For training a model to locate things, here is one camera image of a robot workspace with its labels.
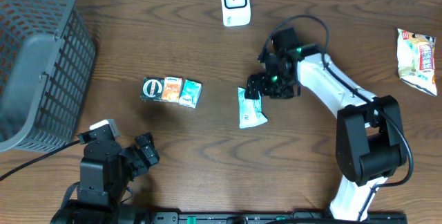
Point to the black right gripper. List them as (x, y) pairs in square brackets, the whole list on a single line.
[(262, 87)]

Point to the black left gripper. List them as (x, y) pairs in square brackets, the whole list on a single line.
[(139, 155)]

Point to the light green tissue pack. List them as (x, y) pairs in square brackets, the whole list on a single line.
[(250, 111)]

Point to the green Zam-Buk box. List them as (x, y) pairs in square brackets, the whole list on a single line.
[(152, 89)]

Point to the orange Kleenex tissue pack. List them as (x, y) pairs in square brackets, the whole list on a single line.
[(172, 89)]

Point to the teal Kleenex tissue pack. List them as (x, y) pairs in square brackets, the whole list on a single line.
[(190, 94)]

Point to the yellow wet wipes pack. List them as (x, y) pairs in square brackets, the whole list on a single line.
[(416, 66)]

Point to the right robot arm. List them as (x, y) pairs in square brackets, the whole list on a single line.
[(371, 149)]

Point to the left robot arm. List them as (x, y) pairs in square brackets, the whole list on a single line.
[(105, 171)]

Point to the white barcode scanner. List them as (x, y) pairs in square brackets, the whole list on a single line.
[(236, 12)]

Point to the grey plastic mesh basket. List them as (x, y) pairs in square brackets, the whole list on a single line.
[(47, 62)]

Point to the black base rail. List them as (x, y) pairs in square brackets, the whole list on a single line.
[(302, 216)]

